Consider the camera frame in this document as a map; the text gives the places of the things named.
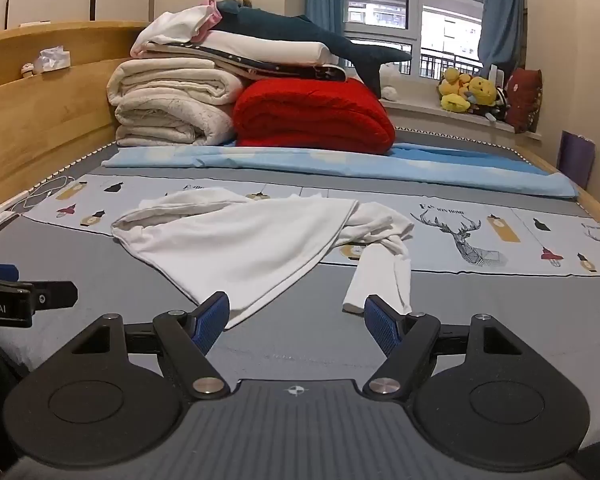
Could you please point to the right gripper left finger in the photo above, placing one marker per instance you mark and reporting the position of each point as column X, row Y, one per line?
column 184, row 339

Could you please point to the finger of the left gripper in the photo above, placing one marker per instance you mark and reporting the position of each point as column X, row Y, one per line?
column 2, row 271

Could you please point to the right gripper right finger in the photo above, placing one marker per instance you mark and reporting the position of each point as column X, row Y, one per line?
column 408, row 345

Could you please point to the white long-sleeve shirt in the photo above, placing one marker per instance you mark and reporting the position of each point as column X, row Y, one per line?
column 213, row 240

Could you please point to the white pink folded clothes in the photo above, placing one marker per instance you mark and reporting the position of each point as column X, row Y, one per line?
column 191, row 24

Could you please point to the printed grey bed sheet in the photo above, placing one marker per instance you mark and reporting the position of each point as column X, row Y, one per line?
column 305, row 334

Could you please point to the wooden bed headboard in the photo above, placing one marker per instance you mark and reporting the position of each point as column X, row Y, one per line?
column 49, row 120

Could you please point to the light blue folded sheet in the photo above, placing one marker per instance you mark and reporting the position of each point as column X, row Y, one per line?
column 403, row 162

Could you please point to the tissue pack on shelf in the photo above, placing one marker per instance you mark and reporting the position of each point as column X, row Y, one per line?
column 52, row 59

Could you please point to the cream folded quilt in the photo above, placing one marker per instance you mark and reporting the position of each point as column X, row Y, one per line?
column 167, row 101

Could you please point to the red folded blanket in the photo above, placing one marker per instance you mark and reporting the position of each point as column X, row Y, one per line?
column 302, row 113

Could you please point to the purple bag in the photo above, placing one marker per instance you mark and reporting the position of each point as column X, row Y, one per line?
column 576, row 157

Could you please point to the yellow plush toys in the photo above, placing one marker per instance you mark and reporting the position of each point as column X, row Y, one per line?
column 463, row 93

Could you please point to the dark red cushion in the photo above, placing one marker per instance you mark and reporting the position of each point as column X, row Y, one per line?
column 524, row 91

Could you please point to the blue curtain right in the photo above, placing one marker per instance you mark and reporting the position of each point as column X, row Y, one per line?
column 501, row 32

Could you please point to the dark teal shark plush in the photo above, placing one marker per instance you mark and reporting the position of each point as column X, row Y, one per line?
column 366, row 58

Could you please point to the window with white frame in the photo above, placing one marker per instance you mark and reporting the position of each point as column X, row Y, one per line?
column 437, row 34

